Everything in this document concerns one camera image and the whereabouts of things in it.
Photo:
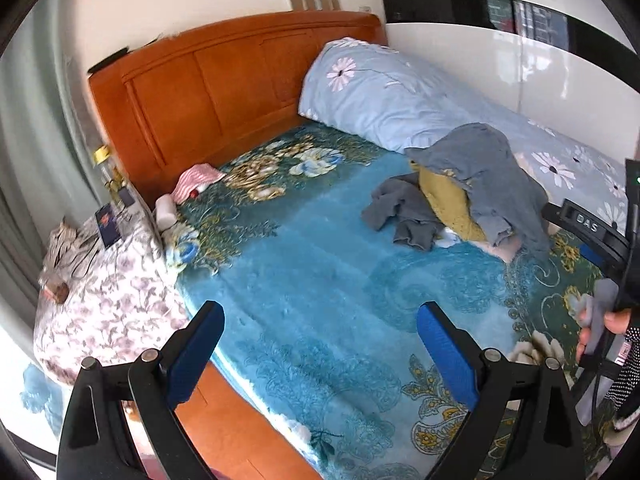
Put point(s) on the light blue floral quilt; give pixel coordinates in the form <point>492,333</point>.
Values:
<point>395,100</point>

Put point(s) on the grey curtain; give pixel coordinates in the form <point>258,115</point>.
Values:
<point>30,160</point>

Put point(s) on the wall switch plates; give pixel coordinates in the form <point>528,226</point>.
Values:
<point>312,1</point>

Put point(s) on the teal floral blanket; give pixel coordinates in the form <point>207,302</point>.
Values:
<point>325,285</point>

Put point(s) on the blue-grey garment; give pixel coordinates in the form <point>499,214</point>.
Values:
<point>480,175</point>

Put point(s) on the yellow packet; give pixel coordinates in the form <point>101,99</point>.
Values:
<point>102,152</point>

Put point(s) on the white roll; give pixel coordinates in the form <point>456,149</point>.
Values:
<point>165,215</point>

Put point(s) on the dark grey garment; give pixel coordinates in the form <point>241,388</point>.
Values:
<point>402,210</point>

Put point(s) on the mustard yellow garment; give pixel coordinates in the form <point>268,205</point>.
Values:
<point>447,205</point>

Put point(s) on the pink striped cloth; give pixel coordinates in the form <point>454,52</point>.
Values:
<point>197,182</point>

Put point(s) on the nightstand with floral cover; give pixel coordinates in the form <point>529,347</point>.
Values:
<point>115,300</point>

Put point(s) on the pink garment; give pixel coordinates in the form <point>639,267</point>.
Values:
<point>502,249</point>

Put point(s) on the white wardrobe with black stripe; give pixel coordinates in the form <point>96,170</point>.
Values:
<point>525,50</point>

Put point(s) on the person's right hand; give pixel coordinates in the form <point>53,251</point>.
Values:
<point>616,321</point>

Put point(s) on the brown round object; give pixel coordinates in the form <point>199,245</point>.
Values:
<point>56,292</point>

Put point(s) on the small dark phone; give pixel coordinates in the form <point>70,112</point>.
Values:
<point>127,197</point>

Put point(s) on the striped crumpled cloth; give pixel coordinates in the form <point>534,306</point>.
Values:
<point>62,245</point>

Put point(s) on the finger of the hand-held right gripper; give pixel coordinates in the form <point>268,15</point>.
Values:
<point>582,225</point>

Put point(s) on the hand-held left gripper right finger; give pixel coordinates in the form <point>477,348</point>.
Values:
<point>445,355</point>

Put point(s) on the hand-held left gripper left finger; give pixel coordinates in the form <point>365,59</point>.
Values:
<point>196,347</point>

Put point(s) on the blue cloth on floor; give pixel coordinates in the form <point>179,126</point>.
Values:
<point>37,390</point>

